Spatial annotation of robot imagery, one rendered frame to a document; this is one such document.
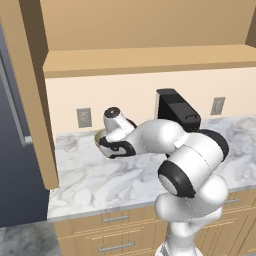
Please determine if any silver drawer handle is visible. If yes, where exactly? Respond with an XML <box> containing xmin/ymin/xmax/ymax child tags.
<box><xmin>223</xmin><ymin>197</ymin><xmax>241</xmax><ymax>205</ymax></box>
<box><xmin>97</xmin><ymin>240</ymin><xmax>136</xmax><ymax>253</ymax></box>
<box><xmin>102</xmin><ymin>214</ymin><xmax>130</xmax><ymax>224</ymax></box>

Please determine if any tan drawer front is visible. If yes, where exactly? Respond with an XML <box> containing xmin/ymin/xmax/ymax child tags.
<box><xmin>57</xmin><ymin>227</ymin><xmax>169</xmax><ymax>256</ymax></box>
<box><xmin>53</xmin><ymin>205</ymin><xmax>168</xmax><ymax>240</ymax></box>
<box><xmin>221</xmin><ymin>188</ymin><xmax>256</xmax><ymax>215</ymax></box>

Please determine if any tan wall cabinet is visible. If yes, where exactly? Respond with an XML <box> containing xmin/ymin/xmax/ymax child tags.
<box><xmin>39</xmin><ymin>0</ymin><xmax>256</xmax><ymax>80</ymax></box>

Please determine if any black coffee machine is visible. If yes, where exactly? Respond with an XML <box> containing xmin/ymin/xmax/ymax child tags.
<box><xmin>154</xmin><ymin>88</ymin><xmax>203</xmax><ymax>133</ymax></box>

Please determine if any pale yellow bowl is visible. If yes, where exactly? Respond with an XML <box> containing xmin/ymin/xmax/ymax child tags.
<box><xmin>94</xmin><ymin>129</ymin><xmax>108</xmax><ymax>148</ymax></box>

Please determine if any grey fridge handle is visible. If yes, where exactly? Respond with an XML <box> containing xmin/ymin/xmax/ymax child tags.
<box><xmin>0</xmin><ymin>54</ymin><xmax>34</xmax><ymax>148</ymax></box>

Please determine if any grey wall outlet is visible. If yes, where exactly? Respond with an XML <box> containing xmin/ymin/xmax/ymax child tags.
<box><xmin>210</xmin><ymin>96</ymin><xmax>227</xmax><ymax>117</ymax></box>
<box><xmin>76</xmin><ymin>107</ymin><xmax>93</xmax><ymax>129</ymax></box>

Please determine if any dark grey fridge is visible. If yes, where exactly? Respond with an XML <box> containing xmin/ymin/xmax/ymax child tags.
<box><xmin>0</xmin><ymin>23</ymin><xmax>52</xmax><ymax>229</ymax></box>

